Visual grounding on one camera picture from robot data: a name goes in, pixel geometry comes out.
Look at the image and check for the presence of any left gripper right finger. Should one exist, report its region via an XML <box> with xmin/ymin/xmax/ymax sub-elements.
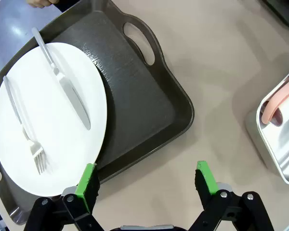
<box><xmin>189</xmin><ymin>160</ymin><xmax>275</xmax><ymax>231</ymax></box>

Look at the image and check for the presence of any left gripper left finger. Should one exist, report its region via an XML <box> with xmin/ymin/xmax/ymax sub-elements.
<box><xmin>24</xmin><ymin>163</ymin><xmax>104</xmax><ymax>231</ymax></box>

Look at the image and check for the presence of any dark brown serving tray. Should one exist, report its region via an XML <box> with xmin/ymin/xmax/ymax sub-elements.
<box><xmin>0</xmin><ymin>0</ymin><xmax>195</xmax><ymax>226</ymax></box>

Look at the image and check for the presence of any person's right hand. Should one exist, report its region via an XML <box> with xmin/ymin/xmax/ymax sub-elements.
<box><xmin>26</xmin><ymin>0</ymin><xmax>61</xmax><ymax>9</ymax></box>

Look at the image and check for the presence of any white round plate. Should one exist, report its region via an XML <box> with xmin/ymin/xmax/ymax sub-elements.
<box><xmin>0</xmin><ymin>42</ymin><xmax>108</xmax><ymax>197</ymax></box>

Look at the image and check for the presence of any silver fork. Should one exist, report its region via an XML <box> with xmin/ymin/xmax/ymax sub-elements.
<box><xmin>2</xmin><ymin>76</ymin><xmax>47</xmax><ymax>175</ymax></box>

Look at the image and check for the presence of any silver table knife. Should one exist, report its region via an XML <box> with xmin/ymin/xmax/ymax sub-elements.
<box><xmin>31</xmin><ymin>27</ymin><xmax>91</xmax><ymax>131</ymax></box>

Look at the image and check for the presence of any black flat object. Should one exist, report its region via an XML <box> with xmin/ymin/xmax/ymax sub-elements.
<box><xmin>262</xmin><ymin>0</ymin><xmax>289</xmax><ymax>29</ymax></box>

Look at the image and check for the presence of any pink-handled lint roller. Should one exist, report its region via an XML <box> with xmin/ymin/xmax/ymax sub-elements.
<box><xmin>260</xmin><ymin>72</ymin><xmax>289</xmax><ymax>145</ymax></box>

